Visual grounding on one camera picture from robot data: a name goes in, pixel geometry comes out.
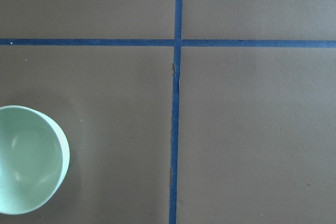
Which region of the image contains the green bowl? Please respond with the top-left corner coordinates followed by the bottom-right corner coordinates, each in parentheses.
top-left (1, 105), bottom-right (70, 215)

